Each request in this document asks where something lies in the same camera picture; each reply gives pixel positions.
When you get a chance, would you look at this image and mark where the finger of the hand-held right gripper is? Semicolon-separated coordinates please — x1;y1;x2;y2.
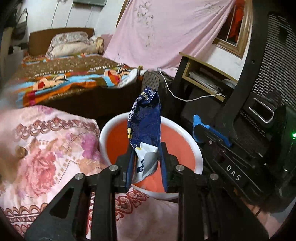
193;115;232;151

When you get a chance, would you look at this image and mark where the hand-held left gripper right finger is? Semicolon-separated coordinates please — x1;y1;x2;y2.
159;142;270;241

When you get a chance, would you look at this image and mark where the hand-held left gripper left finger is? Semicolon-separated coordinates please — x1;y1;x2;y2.
24;142;139;241

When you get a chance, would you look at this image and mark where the orange basin with white rim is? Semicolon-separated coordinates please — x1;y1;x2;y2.
99;112;204;201

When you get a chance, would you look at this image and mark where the blue snack wrapper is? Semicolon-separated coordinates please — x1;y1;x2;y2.
127;86;162;186

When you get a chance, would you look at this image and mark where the person's right forearm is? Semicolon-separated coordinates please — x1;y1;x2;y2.
246;202;286;234

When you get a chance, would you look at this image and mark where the stack of papers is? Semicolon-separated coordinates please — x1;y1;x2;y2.
188;67;222;93

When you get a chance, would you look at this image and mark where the wooden desk shelf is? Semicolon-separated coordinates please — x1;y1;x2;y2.
173;52;238;102

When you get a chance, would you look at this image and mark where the pink floral blanket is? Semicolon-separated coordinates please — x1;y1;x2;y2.
0;104;185;241

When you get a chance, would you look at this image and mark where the black mesh office chair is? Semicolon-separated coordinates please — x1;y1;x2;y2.
222;11;296;144

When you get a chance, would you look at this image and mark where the barred window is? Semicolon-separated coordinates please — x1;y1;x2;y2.
213;0;253;58

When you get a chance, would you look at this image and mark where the colourful cartoon blanket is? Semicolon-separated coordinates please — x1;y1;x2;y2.
16;54;144;108

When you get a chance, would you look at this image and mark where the pink hanging sheet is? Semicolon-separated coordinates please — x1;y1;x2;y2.
103;0;236;77

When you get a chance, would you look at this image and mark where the red hanging cloth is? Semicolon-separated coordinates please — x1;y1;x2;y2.
228;0;245;44

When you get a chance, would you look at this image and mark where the yellowish cloth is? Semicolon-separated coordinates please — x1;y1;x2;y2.
89;36;105;55

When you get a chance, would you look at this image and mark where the beige pillow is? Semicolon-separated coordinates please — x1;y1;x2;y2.
46;43;97;58

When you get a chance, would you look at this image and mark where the floral pillow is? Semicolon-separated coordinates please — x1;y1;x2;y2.
50;31;89;47

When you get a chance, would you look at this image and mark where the wooden headboard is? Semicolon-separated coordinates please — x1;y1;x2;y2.
28;28;95;56

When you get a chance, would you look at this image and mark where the television with grey cover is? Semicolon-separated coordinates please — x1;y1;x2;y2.
73;0;107;6

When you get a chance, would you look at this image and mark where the black and white tote bag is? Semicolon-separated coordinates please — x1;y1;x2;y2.
14;9;28;40

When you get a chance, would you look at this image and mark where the white cable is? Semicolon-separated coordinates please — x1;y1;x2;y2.
158;67;226;102

